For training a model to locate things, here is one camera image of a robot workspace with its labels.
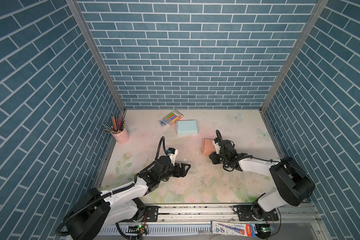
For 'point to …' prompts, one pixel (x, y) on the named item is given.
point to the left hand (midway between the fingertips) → (186, 166)
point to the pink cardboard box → (208, 147)
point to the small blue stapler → (162, 123)
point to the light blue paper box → (187, 127)
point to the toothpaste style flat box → (233, 228)
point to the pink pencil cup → (122, 137)
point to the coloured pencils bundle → (117, 124)
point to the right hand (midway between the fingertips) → (209, 154)
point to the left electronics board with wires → (140, 231)
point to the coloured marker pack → (173, 117)
